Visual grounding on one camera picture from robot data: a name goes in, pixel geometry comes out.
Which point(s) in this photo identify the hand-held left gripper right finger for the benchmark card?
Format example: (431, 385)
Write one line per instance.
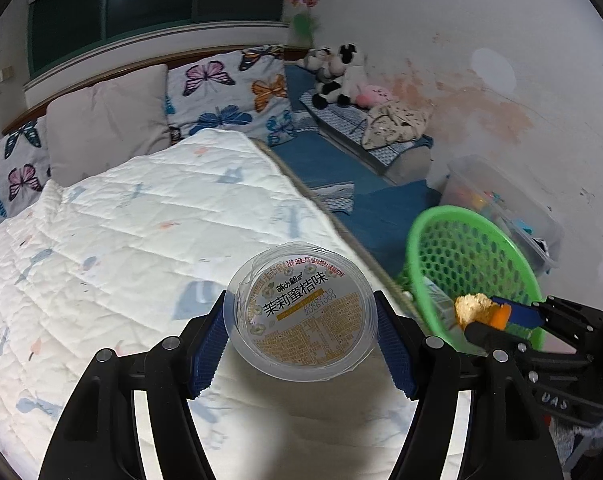
(396, 355)

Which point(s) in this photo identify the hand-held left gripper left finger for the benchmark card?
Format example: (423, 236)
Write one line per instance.
(206, 355)

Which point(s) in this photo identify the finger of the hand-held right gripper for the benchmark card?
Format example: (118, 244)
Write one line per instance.
(521, 312)
(496, 340)

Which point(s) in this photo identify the green plastic basket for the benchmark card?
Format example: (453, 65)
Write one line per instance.
(461, 255)

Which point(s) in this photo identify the orange label jelly cup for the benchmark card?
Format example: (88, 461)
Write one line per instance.
(301, 310)

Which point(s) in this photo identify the person's right forearm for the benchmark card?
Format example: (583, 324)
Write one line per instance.
(596, 450)

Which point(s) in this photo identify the clear plastic storage box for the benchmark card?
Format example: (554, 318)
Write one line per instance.
(521, 210)

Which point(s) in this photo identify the white quilted blanket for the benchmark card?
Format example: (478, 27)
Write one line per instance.
(131, 240)

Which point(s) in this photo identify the blue grey patterned towel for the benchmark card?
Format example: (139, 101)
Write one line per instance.
(336, 199)

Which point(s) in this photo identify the grey cushion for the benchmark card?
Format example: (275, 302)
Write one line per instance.
(409, 167)

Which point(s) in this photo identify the blue bed sheet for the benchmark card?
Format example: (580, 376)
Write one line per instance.
(331, 160)

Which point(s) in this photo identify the beige spotted cloth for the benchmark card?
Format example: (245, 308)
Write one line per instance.
(396, 122)

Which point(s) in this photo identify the folded blue patterned blanket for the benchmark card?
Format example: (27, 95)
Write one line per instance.
(341, 122)

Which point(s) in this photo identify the beige pillow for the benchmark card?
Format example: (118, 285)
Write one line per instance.
(106, 125)

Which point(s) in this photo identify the pink plush toy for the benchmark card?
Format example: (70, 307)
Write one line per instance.
(374, 96)

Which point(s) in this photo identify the large butterfly print pillow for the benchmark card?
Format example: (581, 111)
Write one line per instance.
(221, 95)

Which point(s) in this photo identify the small butterfly print pillow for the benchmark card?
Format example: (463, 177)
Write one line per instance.
(16, 170)

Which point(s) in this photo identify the black white cow plush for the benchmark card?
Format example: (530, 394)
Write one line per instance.
(344, 80)

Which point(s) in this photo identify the wooden bed headboard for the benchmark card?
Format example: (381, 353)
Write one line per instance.
(31, 117)

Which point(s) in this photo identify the grey white plush toy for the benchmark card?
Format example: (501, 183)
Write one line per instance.
(314, 60)

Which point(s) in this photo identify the dark window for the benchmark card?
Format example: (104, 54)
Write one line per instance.
(146, 5)

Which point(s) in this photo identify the hanging green pink decoration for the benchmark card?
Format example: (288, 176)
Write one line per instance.
(301, 5)

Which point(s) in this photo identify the wall switch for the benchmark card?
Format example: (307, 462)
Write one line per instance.
(6, 75)

